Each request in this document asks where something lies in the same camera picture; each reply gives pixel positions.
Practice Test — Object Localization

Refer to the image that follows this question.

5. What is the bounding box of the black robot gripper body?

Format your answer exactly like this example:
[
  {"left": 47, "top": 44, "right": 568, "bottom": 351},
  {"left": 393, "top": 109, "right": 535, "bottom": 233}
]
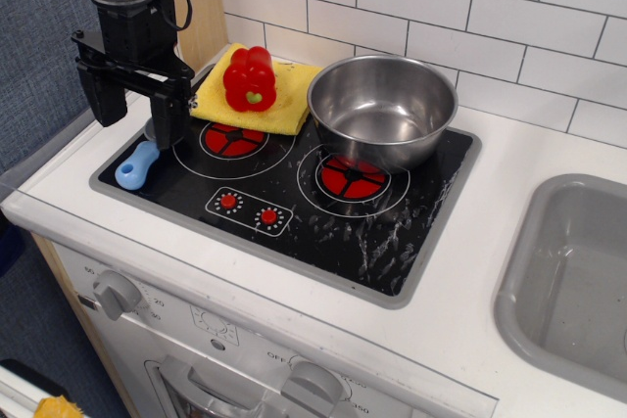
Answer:
[{"left": 72, "top": 0, "right": 194, "bottom": 101}]

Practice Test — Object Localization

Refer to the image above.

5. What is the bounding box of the black toy stovetop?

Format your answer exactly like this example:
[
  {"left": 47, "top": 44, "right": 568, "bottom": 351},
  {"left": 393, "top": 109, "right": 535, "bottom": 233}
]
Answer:
[{"left": 90, "top": 119, "right": 481, "bottom": 308}]

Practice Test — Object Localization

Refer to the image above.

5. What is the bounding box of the yellow cloth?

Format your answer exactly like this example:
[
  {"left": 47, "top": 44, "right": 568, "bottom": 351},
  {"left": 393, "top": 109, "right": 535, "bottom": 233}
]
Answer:
[{"left": 191, "top": 43, "right": 321, "bottom": 136}]

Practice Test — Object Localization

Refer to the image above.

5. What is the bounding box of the grey left oven knob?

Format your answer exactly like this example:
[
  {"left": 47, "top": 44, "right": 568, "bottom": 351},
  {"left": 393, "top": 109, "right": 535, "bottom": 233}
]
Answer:
[{"left": 93, "top": 270, "right": 142, "bottom": 321}]

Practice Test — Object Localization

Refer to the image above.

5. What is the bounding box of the grey oven door handle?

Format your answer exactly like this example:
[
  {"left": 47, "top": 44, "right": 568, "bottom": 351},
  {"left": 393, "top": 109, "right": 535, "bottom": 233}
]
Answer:
[{"left": 145, "top": 355, "right": 274, "bottom": 417}]

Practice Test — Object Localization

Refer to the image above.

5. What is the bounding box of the grey right oven knob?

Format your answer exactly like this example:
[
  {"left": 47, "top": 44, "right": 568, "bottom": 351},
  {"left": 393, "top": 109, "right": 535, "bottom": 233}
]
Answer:
[{"left": 280, "top": 361, "right": 344, "bottom": 417}]

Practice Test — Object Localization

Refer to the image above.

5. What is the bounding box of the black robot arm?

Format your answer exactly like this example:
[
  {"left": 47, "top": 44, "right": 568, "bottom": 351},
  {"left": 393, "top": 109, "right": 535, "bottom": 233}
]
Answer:
[{"left": 72, "top": 0, "right": 195, "bottom": 150}]

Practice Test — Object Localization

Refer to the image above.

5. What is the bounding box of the grey oven knob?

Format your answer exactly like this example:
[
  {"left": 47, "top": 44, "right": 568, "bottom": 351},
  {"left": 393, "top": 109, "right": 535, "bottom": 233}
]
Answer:
[
  {"left": 280, "top": 361, "right": 344, "bottom": 417},
  {"left": 93, "top": 270, "right": 142, "bottom": 321}
]

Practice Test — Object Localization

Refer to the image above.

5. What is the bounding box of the yellow object bottom left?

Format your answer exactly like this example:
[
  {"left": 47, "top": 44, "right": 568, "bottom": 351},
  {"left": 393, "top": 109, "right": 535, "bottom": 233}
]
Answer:
[{"left": 33, "top": 395, "right": 85, "bottom": 418}]

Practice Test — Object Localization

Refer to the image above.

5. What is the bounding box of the blue handled ladle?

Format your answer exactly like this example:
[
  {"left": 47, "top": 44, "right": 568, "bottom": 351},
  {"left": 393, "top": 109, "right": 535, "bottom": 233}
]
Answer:
[{"left": 115, "top": 118, "right": 161, "bottom": 191}]

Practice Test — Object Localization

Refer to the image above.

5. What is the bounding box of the grey sink basin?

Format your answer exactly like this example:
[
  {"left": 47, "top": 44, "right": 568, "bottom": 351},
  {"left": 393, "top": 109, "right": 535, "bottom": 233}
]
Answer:
[{"left": 494, "top": 174, "right": 626, "bottom": 401}]

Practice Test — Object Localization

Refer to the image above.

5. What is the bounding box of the stainless steel pot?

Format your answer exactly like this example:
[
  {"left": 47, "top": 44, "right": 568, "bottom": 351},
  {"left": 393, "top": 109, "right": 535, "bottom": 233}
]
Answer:
[{"left": 307, "top": 55, "right": 458, "bottom": 173}]

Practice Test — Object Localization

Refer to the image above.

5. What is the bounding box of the red toy capsicum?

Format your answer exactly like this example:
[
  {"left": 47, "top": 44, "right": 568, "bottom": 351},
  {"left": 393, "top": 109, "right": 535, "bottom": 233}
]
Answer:
[{"left": 222, "top": 46, "right": 277, "bottom": 113}]

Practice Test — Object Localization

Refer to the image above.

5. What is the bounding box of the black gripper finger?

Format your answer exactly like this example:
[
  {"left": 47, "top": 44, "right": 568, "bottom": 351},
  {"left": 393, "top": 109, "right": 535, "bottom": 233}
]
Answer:
[
  {"left": 150, "top": 94, "right": 190, "bottom": 150},
  {"left": 77, "top": 64, "right": 127, "bottom": 126}
]

